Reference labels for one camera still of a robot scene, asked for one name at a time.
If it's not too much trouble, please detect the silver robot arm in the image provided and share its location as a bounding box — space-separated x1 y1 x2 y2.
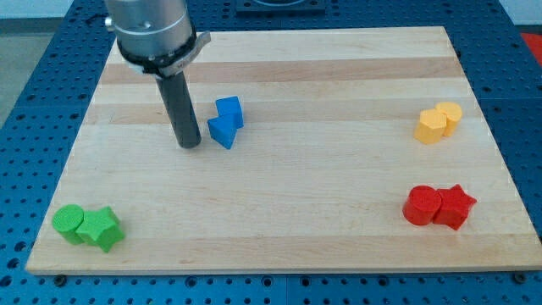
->
105 0 211 79

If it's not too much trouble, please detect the blue triangle block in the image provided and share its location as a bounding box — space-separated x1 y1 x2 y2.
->
207 114 237 149

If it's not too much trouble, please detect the blue cube block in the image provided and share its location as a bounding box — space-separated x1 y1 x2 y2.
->
215 96 244 129

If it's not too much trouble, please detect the light wooden board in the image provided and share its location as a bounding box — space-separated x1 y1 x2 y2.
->
26 26 541 275

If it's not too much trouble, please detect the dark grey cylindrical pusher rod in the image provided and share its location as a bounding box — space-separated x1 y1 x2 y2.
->
157 72 201 149

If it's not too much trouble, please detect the red cylinder block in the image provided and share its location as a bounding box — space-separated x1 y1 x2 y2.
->
402 186 442 225

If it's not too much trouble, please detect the yellow hexagon block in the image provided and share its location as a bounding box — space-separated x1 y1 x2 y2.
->
413 108 446 144

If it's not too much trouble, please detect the green star block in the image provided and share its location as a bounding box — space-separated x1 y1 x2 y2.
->
75 207 125 252

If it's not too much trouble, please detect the yellow cylinder block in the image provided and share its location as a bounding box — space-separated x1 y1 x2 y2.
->
435 102 462 136

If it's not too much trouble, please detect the red star block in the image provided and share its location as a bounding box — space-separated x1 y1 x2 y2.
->
433 184 477 230

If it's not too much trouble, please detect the green cylinder block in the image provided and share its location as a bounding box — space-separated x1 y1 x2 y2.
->
52 204 84 245

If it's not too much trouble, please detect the red object at edge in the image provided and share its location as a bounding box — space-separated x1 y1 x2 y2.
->
521 32 542 65

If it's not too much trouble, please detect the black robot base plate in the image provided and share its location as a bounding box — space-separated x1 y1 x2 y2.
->
235 0 327 15

